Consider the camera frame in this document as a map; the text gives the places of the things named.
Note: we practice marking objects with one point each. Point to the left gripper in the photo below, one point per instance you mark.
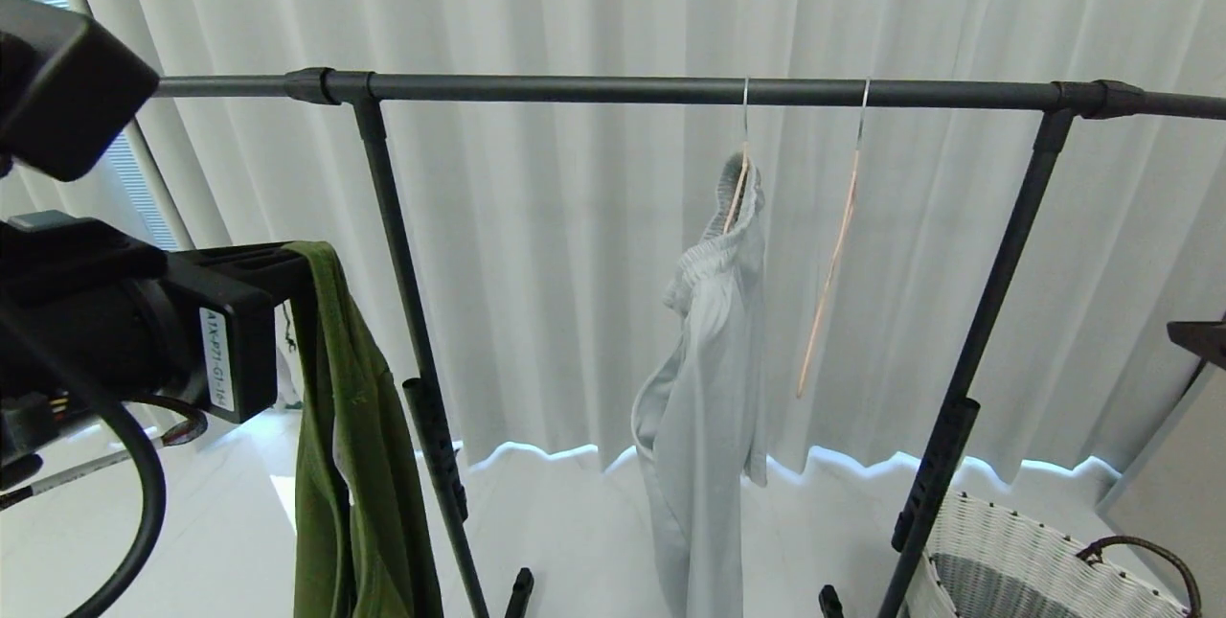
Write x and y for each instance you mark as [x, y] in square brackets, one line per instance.
[115, 331]

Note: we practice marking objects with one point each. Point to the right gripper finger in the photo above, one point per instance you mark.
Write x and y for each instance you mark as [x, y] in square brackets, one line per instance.
[1207, 340]

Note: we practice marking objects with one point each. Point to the green garment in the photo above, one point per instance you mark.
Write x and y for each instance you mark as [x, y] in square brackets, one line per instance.
[326, 465]

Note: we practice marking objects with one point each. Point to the pink clothes hanger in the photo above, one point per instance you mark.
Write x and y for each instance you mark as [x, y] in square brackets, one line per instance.
[737, 196]
[828, 263]

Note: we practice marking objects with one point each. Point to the pale grey shorts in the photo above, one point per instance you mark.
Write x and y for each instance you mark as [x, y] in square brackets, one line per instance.
[704, 426]

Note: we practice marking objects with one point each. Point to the white laundry basket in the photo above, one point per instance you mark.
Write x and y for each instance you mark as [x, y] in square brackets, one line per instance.
[1006, 541]

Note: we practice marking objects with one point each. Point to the black clothes rack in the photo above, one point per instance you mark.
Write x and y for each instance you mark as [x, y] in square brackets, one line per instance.
[575, 89]

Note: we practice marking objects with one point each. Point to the window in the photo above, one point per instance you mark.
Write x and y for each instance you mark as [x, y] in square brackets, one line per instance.
[139, 196]

